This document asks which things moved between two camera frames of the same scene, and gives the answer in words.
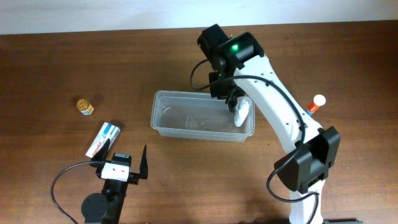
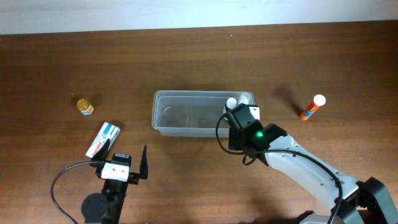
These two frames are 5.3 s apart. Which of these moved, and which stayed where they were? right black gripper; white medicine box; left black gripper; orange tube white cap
Moved: right black gripper
Stayed: white medicine box; left black gripper; orange tube white cap
